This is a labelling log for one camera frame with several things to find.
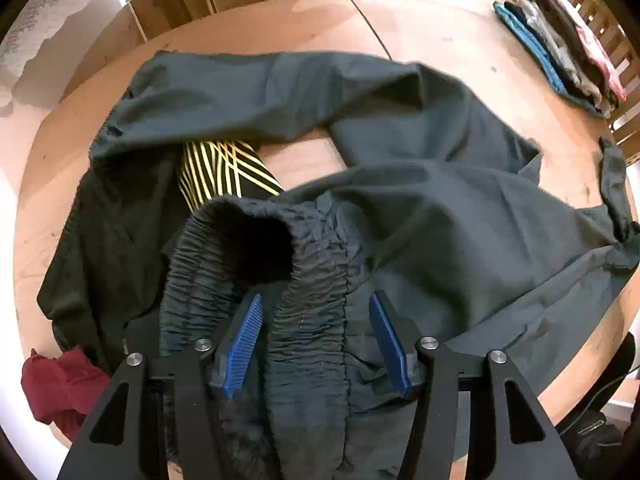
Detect dark cloth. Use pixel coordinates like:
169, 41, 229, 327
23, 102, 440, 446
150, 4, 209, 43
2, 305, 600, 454
555, 405, 640, 480

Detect dark brown folded garment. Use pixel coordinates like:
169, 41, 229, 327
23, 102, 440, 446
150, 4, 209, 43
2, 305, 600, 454
532, 0, 618, 106

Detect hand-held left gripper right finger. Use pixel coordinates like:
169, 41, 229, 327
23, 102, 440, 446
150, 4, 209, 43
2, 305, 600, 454
368, 290, 583, 480

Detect dark green pants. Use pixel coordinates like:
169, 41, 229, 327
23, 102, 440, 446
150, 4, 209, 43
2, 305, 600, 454
90, 50, 640, 480

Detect blue folded garment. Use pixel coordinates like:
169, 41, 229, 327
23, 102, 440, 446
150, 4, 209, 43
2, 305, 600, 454
493, 1, 608, 120

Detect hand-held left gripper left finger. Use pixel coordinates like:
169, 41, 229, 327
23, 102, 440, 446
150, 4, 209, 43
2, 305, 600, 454
56, 292, 266, 480

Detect pink folded garment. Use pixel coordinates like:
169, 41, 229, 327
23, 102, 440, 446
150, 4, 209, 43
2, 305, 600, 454
549, 0, 628, 102

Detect white lace cloth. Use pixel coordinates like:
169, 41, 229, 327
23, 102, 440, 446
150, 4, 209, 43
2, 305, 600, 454
0, 0, 151, 116

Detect black yellow-striped garment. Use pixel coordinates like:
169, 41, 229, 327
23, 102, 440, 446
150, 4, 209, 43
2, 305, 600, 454
37, 137, 286, 381

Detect red cloth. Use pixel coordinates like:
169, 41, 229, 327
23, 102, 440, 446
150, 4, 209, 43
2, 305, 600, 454
21, 347, 113, 443

